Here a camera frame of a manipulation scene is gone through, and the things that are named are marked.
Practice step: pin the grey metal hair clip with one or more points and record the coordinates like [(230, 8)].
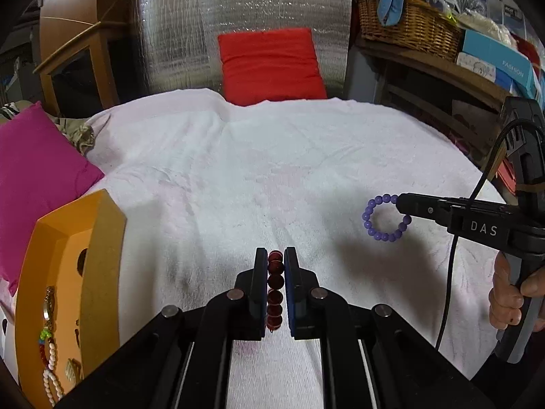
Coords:
[(49, 306)]

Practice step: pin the red cushion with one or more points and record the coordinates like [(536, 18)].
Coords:
[(272, 64)]

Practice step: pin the blue cardboard box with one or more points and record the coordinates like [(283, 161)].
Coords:
[(498, 55)]

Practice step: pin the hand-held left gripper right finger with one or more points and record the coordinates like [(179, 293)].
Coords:
[(291, 289)]

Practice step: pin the wooden shelf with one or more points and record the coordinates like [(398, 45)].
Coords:
[(425, 76)]

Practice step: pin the silver foil insulation sheet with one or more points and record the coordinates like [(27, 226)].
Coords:
[(179, 42)]

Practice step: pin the striped cloth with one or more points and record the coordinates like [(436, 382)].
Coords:
[(8, 110)]

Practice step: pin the wooden cabinet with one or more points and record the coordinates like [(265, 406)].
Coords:
[(76, 8)]

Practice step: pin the clear plastic bag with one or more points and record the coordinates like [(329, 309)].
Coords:
[(464, 2)]

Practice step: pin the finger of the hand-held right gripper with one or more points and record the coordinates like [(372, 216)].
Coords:
[(419, 206)]

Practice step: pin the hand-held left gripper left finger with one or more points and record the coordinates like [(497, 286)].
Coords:
[(258, 289)]

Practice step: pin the wicker basket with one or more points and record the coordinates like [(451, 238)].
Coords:
[(408, 30)]

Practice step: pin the orange cardboard box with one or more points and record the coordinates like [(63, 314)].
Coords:
[(102, 255)]

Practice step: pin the pink cushion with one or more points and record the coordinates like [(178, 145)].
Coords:
[(38, 170)]

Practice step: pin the white textured blanket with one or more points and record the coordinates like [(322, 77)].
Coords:
[(255, 157)]

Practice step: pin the crumpled beige cloth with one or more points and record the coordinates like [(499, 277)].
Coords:
[(78, 136)]

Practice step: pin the person's right hand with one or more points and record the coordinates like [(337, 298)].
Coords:
[(504, 302)]

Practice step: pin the dark printed box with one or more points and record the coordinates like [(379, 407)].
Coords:
[(506, 8)]

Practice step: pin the gold leaf brooch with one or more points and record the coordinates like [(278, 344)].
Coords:
[(73, 370)]

